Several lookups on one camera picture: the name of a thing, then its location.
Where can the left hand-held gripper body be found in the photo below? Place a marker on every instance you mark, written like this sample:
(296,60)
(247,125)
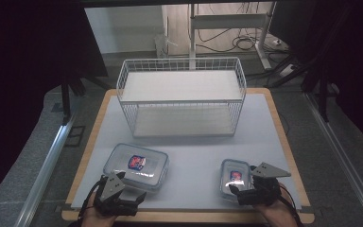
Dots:
(112,189)

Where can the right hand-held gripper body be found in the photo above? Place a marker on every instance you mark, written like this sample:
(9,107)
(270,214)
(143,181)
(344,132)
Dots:
(269,171)

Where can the person's right hand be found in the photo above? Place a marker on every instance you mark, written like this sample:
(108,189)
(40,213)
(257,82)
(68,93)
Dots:
(282,213)

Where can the small clear food container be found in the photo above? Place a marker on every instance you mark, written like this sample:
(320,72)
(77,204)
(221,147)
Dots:
(233,168)

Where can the clear plastic bag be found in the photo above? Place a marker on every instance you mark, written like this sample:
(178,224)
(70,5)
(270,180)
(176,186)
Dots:
(163,44)

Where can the wooden-edged white work board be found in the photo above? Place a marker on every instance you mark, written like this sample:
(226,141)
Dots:
(195,176)

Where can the large clear food container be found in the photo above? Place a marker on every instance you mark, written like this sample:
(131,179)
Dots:
(148,164)

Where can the person's left hand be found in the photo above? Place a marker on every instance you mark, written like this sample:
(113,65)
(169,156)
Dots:
(97,220)

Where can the white metal desk frame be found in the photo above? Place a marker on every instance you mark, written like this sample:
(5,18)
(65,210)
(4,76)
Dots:
(230,21)

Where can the aluminium floor rail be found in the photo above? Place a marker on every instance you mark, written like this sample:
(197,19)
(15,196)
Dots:
(48,160)
(340,151)

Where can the black tripod stand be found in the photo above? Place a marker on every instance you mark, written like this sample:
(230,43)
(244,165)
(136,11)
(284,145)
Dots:
(65,94)

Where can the black metal stand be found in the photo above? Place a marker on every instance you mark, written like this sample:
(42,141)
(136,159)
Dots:
(323,94)

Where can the white power strip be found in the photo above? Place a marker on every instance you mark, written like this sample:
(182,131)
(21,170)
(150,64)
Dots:
(287,71)

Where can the dark curtain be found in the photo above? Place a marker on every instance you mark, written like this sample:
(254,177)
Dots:
(22,63)
(356,63)

